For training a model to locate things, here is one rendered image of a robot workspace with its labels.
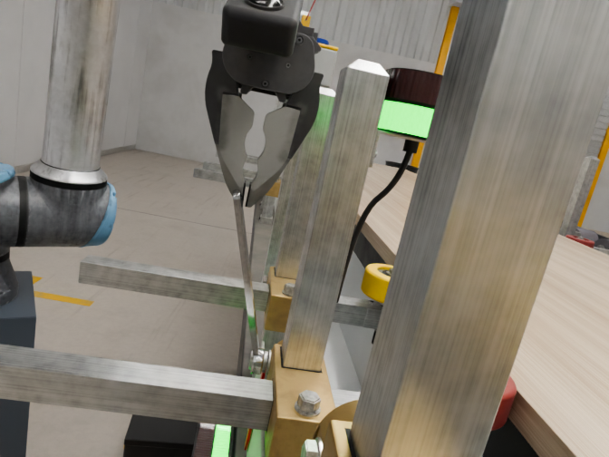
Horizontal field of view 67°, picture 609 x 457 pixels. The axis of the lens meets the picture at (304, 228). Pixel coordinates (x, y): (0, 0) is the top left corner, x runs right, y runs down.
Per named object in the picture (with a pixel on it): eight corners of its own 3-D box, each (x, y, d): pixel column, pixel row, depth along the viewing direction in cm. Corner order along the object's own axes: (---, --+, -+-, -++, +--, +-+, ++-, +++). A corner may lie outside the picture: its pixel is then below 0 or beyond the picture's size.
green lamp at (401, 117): (381, 128, 36) (389, 99, 36) (365, 125, 42) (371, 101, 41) (453, 143, 37) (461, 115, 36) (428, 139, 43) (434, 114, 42)
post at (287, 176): (255, 307, 95) (298, 81, 84) (256, 298, 99) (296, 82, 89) (276, 311, 95) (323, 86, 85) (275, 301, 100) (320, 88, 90)
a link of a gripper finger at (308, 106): (305, 160, 40) (326, 54, 38) (307, 162, 39) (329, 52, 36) (252, 150, 39) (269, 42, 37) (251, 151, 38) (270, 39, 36)
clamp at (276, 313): (259, 329, 60) (266, 294, 59) (260, 290, 73) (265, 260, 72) (305, 336, 61) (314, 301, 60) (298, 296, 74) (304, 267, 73)
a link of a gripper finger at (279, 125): (278, 201, 45) (296, 105, 43) (280, 215, 40) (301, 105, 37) (246, 196, 45) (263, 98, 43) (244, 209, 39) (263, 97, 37)
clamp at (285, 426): (264, 472, 36) (275, 416, 35) (264, 375, 49) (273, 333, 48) (333, 480, 37) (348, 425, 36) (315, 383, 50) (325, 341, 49)
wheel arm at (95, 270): (76, 289, 60) (79, 258, 59) (86, 280, 64) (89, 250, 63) (394, 338, 66) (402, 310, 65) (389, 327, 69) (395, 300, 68)
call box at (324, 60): (292, 83, 83) (300, 38, 81) (289, 85, 90) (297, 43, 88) (329, 92, 84) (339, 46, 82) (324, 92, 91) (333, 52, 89)
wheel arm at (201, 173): (192, 179, 157) (194, 167, 156) (193, 178, 160) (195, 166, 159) (317, 202, 162) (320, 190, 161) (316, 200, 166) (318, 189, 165)
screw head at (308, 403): (294, 415, 35) (298, 402, 35) (293, 399, 38) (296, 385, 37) (322, 419, 36) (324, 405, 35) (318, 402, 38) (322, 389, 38)
